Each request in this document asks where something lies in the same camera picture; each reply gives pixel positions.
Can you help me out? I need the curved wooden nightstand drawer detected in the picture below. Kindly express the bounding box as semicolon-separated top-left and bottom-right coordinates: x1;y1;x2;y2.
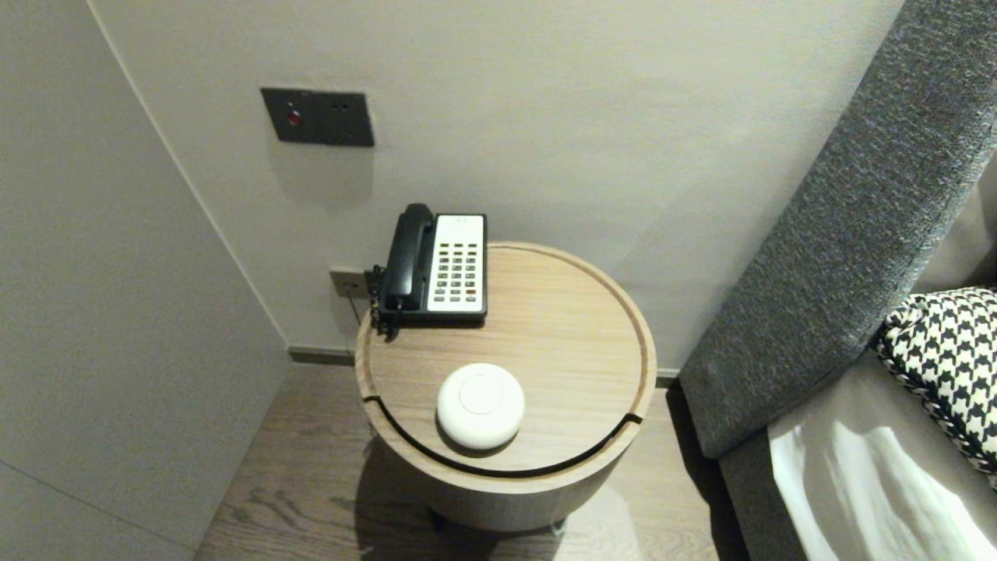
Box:
362;396;644;535

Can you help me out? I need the round wooden nightstand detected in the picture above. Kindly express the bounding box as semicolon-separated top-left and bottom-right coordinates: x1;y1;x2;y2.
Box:
354;240;657;478

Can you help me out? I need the black coiled telephone cord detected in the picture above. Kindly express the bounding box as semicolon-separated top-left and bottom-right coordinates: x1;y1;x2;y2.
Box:
366;265;400;342

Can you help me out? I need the beige wall jack plate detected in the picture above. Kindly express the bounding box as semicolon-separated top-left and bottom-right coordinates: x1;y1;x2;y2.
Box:
329;268;368;299

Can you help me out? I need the white bed sheet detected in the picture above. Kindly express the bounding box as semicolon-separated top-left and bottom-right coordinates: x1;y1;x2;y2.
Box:
767;347;997;561

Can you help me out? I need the white round dome device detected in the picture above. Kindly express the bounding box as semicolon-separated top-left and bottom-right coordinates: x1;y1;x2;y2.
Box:
436;362;526;451

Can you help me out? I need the dark metal nightstand leg frame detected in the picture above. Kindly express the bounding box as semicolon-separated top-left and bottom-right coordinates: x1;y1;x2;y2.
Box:
425;510;568;538

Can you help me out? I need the black telephone base white keypad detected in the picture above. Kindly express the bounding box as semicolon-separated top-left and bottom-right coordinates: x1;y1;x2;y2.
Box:
377;213;488;326

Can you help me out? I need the black white houndstooth pillow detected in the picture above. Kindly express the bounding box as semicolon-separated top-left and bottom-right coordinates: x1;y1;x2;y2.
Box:
871;287;997;490

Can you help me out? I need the dark wall switch panel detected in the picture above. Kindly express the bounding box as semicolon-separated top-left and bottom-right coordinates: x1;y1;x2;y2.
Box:
260;87;375;148

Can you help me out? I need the black telephone handset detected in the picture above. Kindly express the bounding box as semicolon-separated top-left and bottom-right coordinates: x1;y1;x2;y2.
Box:
382;203;435;312

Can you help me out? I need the grey fabric bed headboard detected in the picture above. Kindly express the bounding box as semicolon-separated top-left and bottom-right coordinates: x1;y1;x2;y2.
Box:
679;0;997;561

